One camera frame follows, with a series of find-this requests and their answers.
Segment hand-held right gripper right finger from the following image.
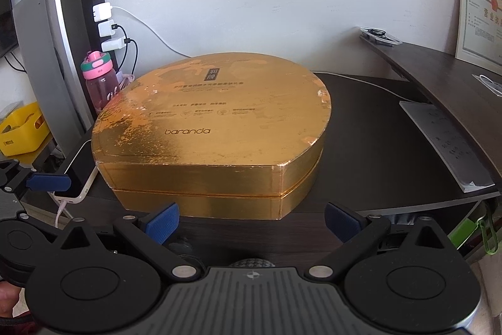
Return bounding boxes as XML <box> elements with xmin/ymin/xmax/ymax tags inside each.
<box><xmin>307</xmin><ymin>202</ymin><xmax>457</xmax><ymax>282</ymax></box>

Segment round gold box lid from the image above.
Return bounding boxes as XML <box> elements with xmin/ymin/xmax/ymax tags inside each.
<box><xmin>91</xmin><ymin>51</ymin><xmax>332</xmax><ymax>198</ymax></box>

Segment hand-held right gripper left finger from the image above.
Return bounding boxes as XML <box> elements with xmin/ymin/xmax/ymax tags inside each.
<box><xmin>59</xmin><ymin>202</ymin><xmax>200</xmax><ymax>283</ymax></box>

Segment grey metal rack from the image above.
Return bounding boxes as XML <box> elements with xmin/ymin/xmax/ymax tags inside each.
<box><xmin>0</xmin><ymin>137</ymin><xmax>65</xmax><ymax>175</ymax></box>

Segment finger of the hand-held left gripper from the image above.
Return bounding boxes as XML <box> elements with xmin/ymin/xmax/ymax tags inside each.
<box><xmin>0</xmin><ymin>159</ymin><xmax>72</xmax><ymax>198</ymax></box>

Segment black power strip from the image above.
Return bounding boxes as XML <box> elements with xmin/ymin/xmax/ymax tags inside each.
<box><xmin>78</xmin><ymin>0</ymin><xmax>118</xmax><ymax>58</ymax></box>

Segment black monitor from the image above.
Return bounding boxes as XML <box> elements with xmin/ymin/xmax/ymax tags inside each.
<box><xmin>0</xmin><ymin>0</ymin><xmax>19</xmax><ymax>57</ymax></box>

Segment grey computer tower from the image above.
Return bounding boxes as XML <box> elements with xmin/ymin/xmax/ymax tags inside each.
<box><xmin>12</xmin><ymin>0</ymin><xmax>99</xmax><ymax>147</ymax></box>

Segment dark wooden desktop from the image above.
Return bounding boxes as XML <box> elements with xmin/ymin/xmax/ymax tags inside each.
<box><xmin>59</xmin><ymin>72</ymin><xmax>501</xmax><ymax>266</ymax></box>

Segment clear plastic tray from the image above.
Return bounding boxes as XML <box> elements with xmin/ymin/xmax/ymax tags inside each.
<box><xmin>361</xmin><ymin>27</ymin><xmax>403</xmax><ymax>47</ymax></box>

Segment white charger cable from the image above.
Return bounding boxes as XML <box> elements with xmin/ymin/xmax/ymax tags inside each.
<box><xmin>112</xmin><ymin>6</ymin><xmax>193</xmax><ymax>58</ymax></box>

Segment round gold gift box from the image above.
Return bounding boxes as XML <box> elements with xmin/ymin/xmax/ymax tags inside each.
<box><xmin>112</xmin><ymin>160</ymin><xmax>325</xmax><ymax>220</ymax></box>

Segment white desk cable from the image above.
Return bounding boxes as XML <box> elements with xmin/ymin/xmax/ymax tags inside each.
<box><xmin>319</xmin><ymin>71</ymin><xmax>416</xmax><ymax>102</ymax></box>

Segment white charger plug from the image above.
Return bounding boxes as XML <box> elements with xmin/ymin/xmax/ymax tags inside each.
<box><xmin>101</xmin><ymin>39</ymin><xmax>127</xmax><ymax>53</ymax></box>
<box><xmin>98</xmin><ymin>20</ymin><xmax>117</xmax><ymax>38</ymax></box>
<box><xmin>93</xmin><ymin>3</ymin><xmax>114</xmax><ymax>22</ymax></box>

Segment houndstooth patterned clothing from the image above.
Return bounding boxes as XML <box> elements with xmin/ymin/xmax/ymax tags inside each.
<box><xmin>227</xmin><ymin>257</ymin><xmax>277</xmax><ymax>268</ymax></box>

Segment green strap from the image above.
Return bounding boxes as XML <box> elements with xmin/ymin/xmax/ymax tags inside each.
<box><xmin>449</xmin><ymin>202</ymin><xmax>502</xmax><ymax>249</ymax></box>

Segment yellow plastic basket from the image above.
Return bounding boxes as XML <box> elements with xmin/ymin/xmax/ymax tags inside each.
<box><xmin>0</xmin><ymin>101</ymin><xmax>52</xmax><ymax>157</ymax></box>

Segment pink water bottle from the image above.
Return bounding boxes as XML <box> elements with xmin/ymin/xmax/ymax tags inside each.
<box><xmin>81</xmin><ymin>50</ymin><xmax>122</xmax><ymax>116</ymax></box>

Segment dark raised desk shelf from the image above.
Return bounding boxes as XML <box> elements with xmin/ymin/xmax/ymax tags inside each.
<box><xmin>360</xmin><ymin>27</ymin><xmax>502</xmax><ymax>195</ymax></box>

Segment framed white certificate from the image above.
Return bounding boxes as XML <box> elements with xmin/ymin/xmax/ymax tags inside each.
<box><xmin>455</xmin><ymin>0</ymin><xmax>502</xmax><ymax>67</ymax></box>

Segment white smartphone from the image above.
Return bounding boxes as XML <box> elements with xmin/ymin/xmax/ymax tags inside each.
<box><xmin>54</xmin><ymin>142</ymin><xmax>99</xmax><ymax>204</ymax></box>

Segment person's left hand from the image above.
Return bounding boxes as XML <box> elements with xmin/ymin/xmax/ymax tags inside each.
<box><xmin>0</xmin><ymin>282</ymin><xmax>24</xmax><ymax>320</ymax></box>

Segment white paper sheet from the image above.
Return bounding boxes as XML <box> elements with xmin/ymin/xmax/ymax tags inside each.
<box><xmin>399</xmin><ymin>100</ymin><xmax>496</xmax><ymax>194</ymax></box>

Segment small clear plastic bag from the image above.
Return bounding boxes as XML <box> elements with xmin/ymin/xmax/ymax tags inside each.
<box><xmin>473</xmin><ymin>73</ymin><xmax>502</xmax><ymax>96</ymax></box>

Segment green carabiner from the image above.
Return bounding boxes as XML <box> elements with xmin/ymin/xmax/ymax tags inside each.
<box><xmin>476</xmin><ymin>214</ymin><xmax>499</xmax><ymax>256</ymax></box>

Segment black charger cable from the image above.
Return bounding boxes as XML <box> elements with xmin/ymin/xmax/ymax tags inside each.
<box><xmin>115</xmin><ymin>25</ymin><xmax>129</xmax><ymax>73</ymax></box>
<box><xmin>125</xmin><ymin>39</ymin><xmax>139</xmax><ymax>77</ymax></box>

